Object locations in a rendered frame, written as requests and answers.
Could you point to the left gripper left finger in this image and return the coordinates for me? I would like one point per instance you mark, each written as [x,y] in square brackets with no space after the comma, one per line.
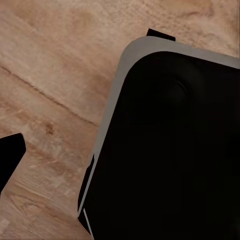
[12,150]

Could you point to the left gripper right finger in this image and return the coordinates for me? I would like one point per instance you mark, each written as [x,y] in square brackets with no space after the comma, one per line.
[232,149]

